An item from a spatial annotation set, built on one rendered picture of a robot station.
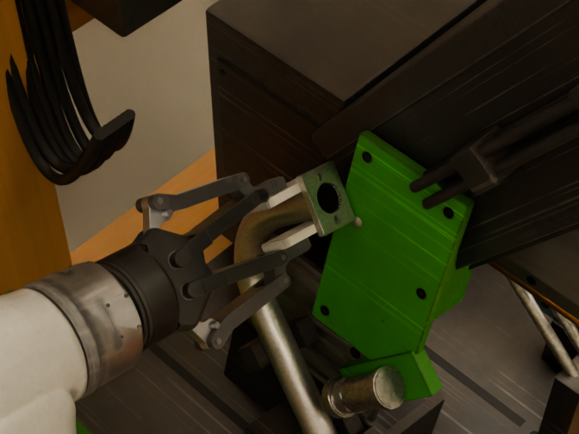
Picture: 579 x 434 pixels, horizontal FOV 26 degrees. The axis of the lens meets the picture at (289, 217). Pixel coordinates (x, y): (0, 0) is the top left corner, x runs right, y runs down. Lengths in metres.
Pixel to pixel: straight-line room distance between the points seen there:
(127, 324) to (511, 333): 0.59
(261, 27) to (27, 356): 0.46
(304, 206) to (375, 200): 0.06
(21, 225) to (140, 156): 1.55
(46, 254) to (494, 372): 0.48
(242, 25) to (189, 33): 1.86
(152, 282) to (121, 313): 0.04
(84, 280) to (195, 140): 1.90
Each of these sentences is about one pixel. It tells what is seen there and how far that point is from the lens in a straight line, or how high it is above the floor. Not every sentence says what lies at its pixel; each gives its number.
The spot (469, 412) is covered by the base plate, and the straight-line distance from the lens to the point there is 1.32.
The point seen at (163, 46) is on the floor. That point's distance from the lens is 3.01.
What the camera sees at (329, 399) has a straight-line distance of 1.15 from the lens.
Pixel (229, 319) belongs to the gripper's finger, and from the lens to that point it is 0.99.
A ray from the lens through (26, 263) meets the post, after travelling 1.27.
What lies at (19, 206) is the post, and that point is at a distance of 1.21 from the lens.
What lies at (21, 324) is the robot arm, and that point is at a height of 1.34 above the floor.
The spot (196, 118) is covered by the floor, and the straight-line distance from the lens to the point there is 2.84.
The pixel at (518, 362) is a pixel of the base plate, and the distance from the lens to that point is 1.36.
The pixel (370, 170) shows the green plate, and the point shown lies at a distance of 1.04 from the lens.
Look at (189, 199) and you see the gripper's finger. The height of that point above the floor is 1.28.
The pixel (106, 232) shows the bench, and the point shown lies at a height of 0.88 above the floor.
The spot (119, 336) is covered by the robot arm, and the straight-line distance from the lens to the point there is 0.89.
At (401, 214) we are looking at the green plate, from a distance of 1.04.
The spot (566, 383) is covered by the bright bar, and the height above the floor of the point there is 1.01.
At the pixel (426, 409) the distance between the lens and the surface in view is 1.25.
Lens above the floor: 2.02
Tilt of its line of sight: 50 degrees down
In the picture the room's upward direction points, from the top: straight up
